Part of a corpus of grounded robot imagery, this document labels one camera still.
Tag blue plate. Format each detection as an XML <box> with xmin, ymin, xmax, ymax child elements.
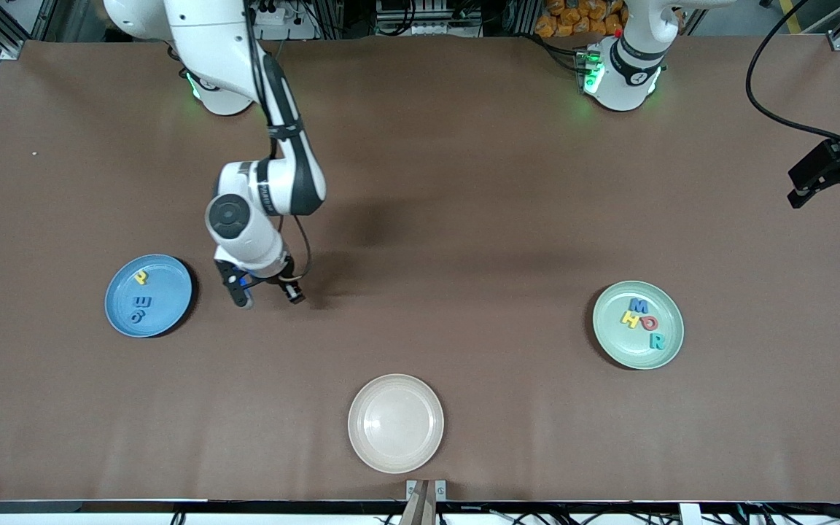
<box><xmin>104</xmin><ymin>254</ymin><xmax>193</xmax><ymax>338</ymax></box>

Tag beige plate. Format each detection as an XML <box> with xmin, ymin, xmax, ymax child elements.
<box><xmin>348</xmin><ymin>374</ymin><xmax>445</xmax><ymax>475</ymax></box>

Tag brown table cover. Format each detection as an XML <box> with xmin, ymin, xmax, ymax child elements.
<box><xmin>0</xmin><ymin>36</ymin><xmax>840</xmax><ymax>505</ymax></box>

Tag white power strip with plugs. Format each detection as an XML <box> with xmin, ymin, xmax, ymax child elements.
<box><xmin>256</xmin><ymin>0</ymin><xmax>319</xmax><ymax>41</ymax></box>

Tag light green plate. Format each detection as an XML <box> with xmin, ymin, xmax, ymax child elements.
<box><xmin>592</xmin><ymin>281</ymin><xmax>685</xmax><ymax>370</ymax></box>

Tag orange packaged items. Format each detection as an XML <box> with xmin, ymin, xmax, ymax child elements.
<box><xmin>534</xmin><ymin>0</ymin><xmax>629</xmax><ymax>39</ymax></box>

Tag long white power strip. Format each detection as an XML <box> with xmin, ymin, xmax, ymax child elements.
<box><xmin>409</xmin><ymin>22</ymin><xmax>483</xmax><ymax>37</ymax></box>

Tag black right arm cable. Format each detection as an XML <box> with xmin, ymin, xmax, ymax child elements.
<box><xmin>245</xmin><ymin>0</ymin><xmax>313</xmax><ymax>285</ymax></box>

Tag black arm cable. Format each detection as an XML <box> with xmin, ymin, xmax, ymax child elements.
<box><xmin>245</xmin><ymin>0</ymin><xmax>313</xmax><ymax>285</ymax></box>
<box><xmin>746</xmin><ymin>0</ymin><xmax>840</xmax><ymax>150</ymax></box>

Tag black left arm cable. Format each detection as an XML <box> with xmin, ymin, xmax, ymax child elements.
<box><xmin>746</xmin><ymin>0</ymin><xmax>840</xmax><ymax>150</ymax></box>

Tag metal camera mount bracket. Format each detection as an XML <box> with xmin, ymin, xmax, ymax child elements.
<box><xmin>400</xmin><ymin>479</ymin><xmax>447</xmax><ymax>525</ymax></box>

